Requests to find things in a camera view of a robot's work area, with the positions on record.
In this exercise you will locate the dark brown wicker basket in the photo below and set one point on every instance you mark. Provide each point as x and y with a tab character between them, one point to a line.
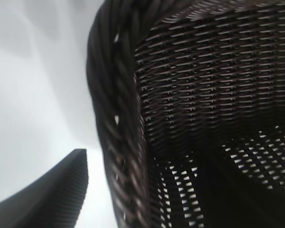
192	83

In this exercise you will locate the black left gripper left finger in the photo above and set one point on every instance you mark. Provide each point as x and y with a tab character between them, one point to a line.
50	194

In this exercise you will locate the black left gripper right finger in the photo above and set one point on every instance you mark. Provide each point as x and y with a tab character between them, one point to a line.
251	209

